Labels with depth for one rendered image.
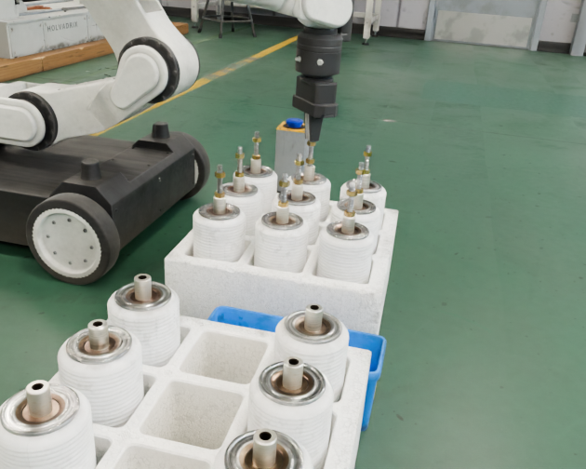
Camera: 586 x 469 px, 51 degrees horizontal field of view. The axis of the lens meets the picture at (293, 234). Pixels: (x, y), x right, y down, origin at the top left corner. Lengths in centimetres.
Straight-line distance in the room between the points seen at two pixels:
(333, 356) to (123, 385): 25
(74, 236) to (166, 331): 57
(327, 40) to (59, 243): 70
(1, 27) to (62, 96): 210
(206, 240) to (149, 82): 43
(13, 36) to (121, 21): 224
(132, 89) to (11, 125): 34
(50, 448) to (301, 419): 25
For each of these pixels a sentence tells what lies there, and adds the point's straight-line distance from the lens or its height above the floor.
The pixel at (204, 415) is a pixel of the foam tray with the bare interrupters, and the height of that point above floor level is 13.
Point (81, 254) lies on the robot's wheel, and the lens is 138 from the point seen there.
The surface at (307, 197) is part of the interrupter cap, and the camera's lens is 120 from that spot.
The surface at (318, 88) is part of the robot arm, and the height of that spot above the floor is 45.
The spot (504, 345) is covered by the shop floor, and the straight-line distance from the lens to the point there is 131.
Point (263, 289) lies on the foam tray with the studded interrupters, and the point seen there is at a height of 15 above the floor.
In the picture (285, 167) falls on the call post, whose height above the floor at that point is 22.
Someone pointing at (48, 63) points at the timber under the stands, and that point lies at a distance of 376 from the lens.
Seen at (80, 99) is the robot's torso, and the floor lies 35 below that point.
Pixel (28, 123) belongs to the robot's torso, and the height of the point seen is 29.
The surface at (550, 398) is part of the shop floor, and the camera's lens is 121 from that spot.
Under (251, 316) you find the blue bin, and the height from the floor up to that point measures 11.
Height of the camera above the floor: 69
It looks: 25 degrees down
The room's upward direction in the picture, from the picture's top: 4 degrees clockwise
